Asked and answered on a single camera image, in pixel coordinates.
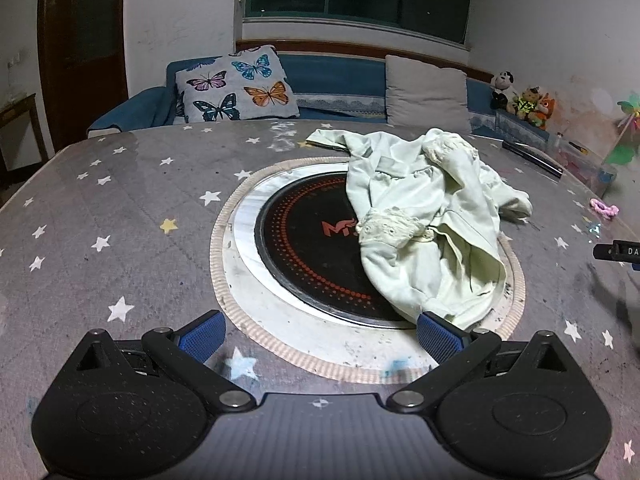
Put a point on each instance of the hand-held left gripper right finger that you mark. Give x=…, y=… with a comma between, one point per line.
x=440, y=340

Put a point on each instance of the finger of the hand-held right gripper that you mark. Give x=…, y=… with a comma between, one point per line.
x=605, y=251

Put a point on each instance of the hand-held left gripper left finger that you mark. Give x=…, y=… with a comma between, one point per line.
x=202, y=336

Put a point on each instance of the pale green lace-trimmed garment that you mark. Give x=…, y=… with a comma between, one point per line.
x=425, y=200

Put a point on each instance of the clear plastic box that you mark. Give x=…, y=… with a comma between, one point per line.
x=585, y=165

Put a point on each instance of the long black bar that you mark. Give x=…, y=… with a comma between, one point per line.
x=532, y=157

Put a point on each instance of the colourful pinwheel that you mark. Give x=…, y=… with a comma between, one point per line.
x=627, y=130

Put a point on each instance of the round black induction cooktop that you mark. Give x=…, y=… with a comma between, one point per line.
x=300, y=240

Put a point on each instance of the grey star-print tablecloth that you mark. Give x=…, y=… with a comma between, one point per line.
x=125, y=220

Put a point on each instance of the orange plush toy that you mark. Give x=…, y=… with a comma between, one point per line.
x=545, y=110

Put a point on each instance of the brown bear plush toy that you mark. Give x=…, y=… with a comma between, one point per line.
x=528, y=104

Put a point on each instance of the panda plush toy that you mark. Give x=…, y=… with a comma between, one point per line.
x=504, y=90

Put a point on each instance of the plain grey pillow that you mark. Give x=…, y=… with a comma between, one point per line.
x=427, y=92

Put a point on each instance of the butterfly print pillow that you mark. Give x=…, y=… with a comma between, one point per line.
x=235, y=85

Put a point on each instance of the wooden side table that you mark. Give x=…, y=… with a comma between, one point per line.
x=22, y=120

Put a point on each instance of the blue sofa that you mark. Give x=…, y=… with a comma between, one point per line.
x=330, y=77

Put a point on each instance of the dark wooden door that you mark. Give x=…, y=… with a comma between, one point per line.
x=80, y=35

